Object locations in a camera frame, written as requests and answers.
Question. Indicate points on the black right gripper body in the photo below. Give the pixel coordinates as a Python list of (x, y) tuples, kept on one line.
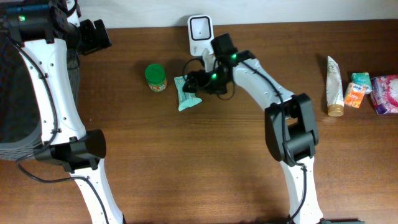
[(214, 80)]

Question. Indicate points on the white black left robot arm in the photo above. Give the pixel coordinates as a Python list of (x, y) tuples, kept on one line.
[(46, 34)]

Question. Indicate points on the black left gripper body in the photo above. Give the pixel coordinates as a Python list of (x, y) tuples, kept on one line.
[(85, 38)]

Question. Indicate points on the grey plastic mesh basket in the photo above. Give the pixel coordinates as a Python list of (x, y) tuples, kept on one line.
[(15, 109)]

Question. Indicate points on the white gold cap tube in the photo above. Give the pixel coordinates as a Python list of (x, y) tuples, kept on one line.
[(334, 89)]

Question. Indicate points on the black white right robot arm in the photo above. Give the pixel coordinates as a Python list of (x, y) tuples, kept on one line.
[(290, 128)]

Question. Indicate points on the teal wet wipes pack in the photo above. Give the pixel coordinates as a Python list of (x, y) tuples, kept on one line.
[(185, 100)]

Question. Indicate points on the white barcode scanner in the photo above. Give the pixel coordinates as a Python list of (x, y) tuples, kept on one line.
[(200, 33)]

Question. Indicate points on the orange tissue pack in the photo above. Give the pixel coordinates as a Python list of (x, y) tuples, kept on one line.
[(354, 95)]

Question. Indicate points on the green lid glass jar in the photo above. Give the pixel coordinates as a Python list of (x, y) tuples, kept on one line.
[(156, 77)]

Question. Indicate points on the teal white tissue pack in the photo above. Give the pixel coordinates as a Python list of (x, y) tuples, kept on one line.
[(364, 80)]

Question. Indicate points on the purple red snack bag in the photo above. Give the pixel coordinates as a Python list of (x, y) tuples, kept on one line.
[(384, 94)]

